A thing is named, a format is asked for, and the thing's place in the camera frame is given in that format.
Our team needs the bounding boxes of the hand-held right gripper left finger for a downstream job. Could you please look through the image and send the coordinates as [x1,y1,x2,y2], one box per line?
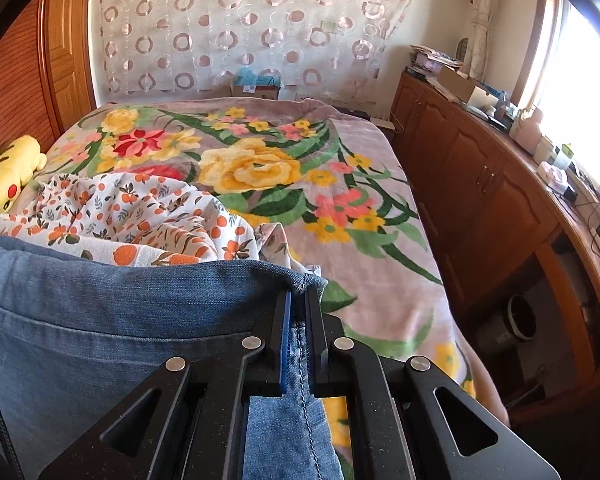
[37,290,293,480]

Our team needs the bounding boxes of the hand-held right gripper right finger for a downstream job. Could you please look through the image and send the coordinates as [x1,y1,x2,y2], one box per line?
[305,290,561,480]

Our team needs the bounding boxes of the blue denim pants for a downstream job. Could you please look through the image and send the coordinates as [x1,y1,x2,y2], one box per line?
[0,230,345,480]

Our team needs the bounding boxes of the floral blanket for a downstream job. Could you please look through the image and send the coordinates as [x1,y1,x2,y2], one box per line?
[30,97,511,480]

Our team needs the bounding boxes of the grey trash bin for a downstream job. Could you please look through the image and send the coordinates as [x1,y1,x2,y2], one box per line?
[474,294,537,357]

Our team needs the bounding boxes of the orange fruit print bedsheet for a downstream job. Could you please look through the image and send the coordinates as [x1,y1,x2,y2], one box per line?
[0,171,326,281]

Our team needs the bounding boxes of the long wooden cabinet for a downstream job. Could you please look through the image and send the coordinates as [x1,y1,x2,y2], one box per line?
[390,70,600,413]

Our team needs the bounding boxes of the blue tissue pack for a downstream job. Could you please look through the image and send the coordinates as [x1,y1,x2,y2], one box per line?
[234,66,282,89]

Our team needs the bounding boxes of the open cardboard box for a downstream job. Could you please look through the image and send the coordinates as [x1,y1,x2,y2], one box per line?
[436,65,487,105]

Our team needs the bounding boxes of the pink plastic container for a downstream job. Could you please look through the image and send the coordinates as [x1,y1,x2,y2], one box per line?
[509,106,544,155]

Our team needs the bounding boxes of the stack of papers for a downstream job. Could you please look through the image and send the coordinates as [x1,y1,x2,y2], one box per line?
[409,44,465,75]

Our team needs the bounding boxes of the sheer circle pattern curtain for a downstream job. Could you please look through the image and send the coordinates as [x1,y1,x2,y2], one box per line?
[87,0,415,100]

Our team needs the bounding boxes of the yellow plush toy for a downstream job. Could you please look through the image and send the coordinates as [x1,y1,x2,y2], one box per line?
[0,135,48,211]

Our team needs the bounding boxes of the cream window drape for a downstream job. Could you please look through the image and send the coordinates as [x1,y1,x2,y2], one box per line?
[462,0,505,82]

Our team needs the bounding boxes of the window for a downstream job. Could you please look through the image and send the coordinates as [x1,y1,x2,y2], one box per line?
[510,0,600,201]

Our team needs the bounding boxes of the wooden slatted wardrobe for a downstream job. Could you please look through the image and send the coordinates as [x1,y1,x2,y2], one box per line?
[0,0,100,167]

